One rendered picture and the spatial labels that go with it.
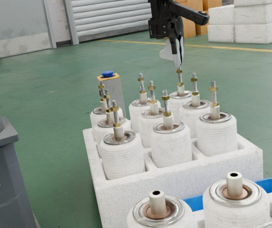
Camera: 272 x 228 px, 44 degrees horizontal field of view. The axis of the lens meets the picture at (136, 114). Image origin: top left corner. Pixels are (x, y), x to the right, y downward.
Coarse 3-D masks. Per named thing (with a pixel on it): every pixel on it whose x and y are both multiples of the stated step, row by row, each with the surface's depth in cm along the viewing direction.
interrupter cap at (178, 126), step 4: (156, 124) 80; (160, 124) 80; (176, 124) 79; (180, 124) 78; (184, 124) 78; (156, 128) 78; (160, 128) 78; (172, 128) 77; (176, 128) 76; (180, 128) 75; (156, 132) 76; (160, 132) 75; (164, 132) 75; (168, 132) 75; (172, 132) 74; (176, 132) 75
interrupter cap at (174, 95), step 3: (186, 90) 105; (171, 93) 104; (174, 93) 104; (177, 93) 104; (186, 93) 103; (189, 93) 102; (171, 96) 101; (174, 96) 101; (177, 96) 101; (180, 96) 100; (183, 96) 99; (186, 96) 99; (189, 96) 99
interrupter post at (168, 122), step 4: (164, 116) 77; (168, 116) 77; (164, 120) 77; (168, 120) 76; (172, 120) 77; (164, 124) 77; (168, 124) 77; (172, 124) 77; (164, 128) 78; (168, 128) 77
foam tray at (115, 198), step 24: (96, 144) 93; (192, 144) 84; (240, 144) 81; (96, 168) 79; (168, 168) 74; (192, 168) 74; (216, 168) 75; (240, 168) 77; (96, 192) 70; (120, 192) 71; (144, 192) 73; (168, 192) 74; (192, 192) 75; (120, 216) 73
